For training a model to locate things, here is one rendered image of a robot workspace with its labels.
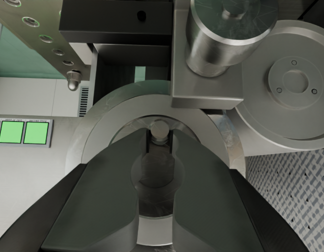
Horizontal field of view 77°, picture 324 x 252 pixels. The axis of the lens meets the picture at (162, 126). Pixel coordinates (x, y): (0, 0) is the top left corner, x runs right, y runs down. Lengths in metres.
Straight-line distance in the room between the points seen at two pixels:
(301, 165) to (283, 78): 0.13
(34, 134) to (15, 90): 3.12
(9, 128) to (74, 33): 0.45
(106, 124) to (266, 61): 0.15
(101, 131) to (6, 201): 0.47
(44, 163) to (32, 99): 2.96
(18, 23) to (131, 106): 0.31
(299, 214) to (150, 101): 0.23
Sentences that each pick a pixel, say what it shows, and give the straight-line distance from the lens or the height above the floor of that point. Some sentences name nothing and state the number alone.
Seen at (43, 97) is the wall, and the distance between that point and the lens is 3.44.
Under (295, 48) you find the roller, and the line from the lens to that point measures 0.23.
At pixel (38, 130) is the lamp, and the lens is 0.58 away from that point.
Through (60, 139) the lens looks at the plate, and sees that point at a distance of 0.55.
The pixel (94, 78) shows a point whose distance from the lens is 0.20.
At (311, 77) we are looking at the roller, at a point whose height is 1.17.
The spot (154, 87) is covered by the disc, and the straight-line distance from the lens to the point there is 0.18.
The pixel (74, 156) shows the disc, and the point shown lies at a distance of 0.18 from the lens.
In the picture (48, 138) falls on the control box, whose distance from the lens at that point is 0.56.
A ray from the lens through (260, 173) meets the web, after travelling 0.40.
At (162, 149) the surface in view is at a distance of 0.15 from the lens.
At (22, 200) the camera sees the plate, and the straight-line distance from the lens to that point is 0.59.
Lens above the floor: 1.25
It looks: 11 degrees down
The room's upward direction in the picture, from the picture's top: 178 degrees counter-clockwise
